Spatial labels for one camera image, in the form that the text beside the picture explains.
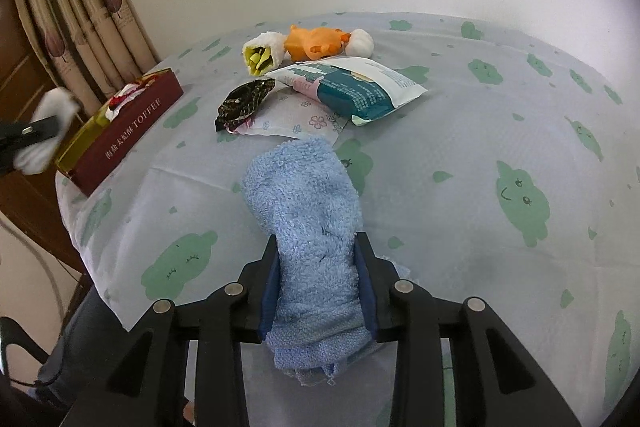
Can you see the dark red box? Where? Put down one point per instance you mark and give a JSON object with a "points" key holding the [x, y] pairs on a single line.
{"points": [[130, 137]]}

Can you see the orange plush toy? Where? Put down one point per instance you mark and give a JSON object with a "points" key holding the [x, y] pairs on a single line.
{"points": [[312, 42]]}

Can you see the white soft ball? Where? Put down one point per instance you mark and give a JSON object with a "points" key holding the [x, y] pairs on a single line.
{"points": [[361, 42]]}

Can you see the dark patterned cloth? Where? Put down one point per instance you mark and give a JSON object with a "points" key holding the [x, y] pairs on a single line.
{"points": [[242, 102]]}

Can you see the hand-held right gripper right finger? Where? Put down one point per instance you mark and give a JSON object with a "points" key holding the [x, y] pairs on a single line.
{"points": [[364, 287]]}

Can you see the teal white packet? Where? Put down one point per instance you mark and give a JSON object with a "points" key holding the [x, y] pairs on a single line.
{"points": [[360, 92]]}

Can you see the white floral packet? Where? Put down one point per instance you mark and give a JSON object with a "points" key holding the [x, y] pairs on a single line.
{"points": [[295, 119]]}

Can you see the black chair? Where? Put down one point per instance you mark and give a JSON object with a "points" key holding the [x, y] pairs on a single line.
{"points": [[60, 357]]}

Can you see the beige patterned curtain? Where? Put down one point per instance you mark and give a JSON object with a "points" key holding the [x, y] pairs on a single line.
{"points": [[85, 7]]}

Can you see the white yellow rolled sock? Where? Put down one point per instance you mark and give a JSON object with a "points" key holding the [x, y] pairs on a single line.
{"points": [[260, 49]]}

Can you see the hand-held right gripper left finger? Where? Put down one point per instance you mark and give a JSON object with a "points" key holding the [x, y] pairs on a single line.
{"points": [[269, 287]]}

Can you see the light blue towel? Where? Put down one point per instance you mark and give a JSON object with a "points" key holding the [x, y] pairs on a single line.
{"points": [[305, 217]]}

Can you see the brown wooden cabinet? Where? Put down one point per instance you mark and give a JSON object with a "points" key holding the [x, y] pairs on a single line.
{"points": [[25, 207]]}

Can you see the red white cloth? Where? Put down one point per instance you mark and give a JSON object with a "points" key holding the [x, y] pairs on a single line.
{"points": [[127, 96]]}

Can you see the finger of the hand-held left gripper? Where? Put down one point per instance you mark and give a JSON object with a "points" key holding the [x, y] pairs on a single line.
{"points": [[7, 164], [35, 129]]}

